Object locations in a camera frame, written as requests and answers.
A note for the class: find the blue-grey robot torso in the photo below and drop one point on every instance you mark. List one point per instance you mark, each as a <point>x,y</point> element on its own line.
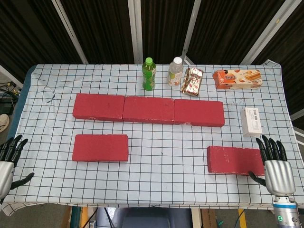
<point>142,218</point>

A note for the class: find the gold foil snack pack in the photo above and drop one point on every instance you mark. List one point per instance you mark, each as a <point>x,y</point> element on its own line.
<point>192,82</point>

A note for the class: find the clear bottle with white cap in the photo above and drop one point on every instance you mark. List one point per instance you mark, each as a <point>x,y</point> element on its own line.
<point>175,73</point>

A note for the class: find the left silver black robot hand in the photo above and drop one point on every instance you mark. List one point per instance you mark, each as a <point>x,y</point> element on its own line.
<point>4,173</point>

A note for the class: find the white metal frame post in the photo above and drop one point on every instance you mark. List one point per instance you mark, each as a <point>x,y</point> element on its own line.
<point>266,33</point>
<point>71,33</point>
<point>190,31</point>
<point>135,31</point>

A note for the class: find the orange biscuit box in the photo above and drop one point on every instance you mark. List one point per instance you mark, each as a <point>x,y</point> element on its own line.
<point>237,79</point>

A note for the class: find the red brick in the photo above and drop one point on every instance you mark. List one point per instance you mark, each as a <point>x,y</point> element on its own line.
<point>148,109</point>
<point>199,112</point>
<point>99,148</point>
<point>232,160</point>
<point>98,107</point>

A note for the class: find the small white carton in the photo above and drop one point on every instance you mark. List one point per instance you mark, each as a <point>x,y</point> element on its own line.
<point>251,121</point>

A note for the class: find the white metal frame bar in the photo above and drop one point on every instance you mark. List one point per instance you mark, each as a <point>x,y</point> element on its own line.
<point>298,116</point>
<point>10,76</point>

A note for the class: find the green drink bottle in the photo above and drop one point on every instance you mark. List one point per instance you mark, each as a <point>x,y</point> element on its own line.
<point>149,76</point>

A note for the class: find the dark pleated curtain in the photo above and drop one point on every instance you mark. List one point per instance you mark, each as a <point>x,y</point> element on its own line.
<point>107,28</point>

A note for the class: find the beige shoe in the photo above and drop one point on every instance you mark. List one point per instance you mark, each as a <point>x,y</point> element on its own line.
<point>3,123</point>

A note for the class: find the black box on floor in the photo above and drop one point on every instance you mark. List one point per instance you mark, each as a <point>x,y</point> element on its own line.
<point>6,105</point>

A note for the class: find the brown cardboard box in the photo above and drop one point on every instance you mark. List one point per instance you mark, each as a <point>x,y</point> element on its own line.
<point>208,218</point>

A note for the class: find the white black checked tablecloth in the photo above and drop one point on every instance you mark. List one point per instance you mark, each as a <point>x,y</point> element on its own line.
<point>166,180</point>

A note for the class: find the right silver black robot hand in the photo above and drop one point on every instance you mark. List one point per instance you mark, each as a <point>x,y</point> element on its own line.
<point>279,175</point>

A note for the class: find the wooden table leg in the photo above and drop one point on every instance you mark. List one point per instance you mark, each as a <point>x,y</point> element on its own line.
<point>67,217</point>

